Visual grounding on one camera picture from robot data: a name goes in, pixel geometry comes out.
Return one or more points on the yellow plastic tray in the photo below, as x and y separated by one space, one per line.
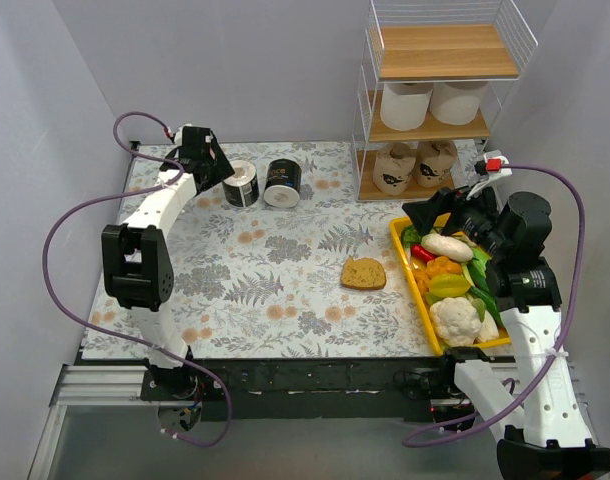
396 226

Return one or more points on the white wire wooden shelf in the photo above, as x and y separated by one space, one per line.
430 42

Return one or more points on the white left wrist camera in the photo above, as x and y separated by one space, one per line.
175 136

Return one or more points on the white radish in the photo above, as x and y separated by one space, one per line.
447 246

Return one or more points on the slice of brown bread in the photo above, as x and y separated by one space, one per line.
363 274

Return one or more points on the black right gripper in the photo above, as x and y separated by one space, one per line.
455 210

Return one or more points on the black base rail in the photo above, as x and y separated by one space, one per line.
415 389

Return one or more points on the brown roll barcode label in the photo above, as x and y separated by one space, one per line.
434 160

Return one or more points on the orange bell pepper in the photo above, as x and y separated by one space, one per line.
442 265

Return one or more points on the floral patterned table mat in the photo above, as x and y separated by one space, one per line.
260 282

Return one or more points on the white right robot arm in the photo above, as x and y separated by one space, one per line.
540 433

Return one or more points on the black roll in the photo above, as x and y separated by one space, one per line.
241 189
283 183

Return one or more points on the green leafy vegetable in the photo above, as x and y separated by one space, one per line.
410 237

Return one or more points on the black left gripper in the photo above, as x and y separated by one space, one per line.
207 163

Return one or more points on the white paper roll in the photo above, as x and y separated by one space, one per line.
404 105
456 103

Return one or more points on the red chili pepper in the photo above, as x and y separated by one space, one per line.
421 254

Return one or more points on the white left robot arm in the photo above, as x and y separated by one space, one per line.
137 267

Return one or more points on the brown roll cartoon print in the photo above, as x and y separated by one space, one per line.
393 168

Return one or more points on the yellow green starfruit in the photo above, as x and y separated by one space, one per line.
449 285

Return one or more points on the white cauliflower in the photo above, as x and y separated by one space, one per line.
461 322

